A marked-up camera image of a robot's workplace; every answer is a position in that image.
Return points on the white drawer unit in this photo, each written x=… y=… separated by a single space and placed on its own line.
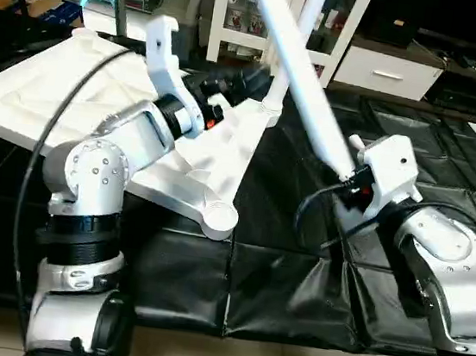
x=388 y=73

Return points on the white plastic table top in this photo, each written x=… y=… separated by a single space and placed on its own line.
x=23 y=91

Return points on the brown cardboard box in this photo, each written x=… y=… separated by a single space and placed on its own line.
x=54 y=10

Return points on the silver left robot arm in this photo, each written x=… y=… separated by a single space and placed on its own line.
x=100 y=170

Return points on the white plastic table leg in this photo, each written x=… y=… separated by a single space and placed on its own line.
x=303 y=73
x=281 y=96

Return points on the black work mat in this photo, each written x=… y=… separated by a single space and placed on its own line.
x=295 y=280

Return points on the white glass-door cabinet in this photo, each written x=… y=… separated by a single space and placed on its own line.
x=240 y=22

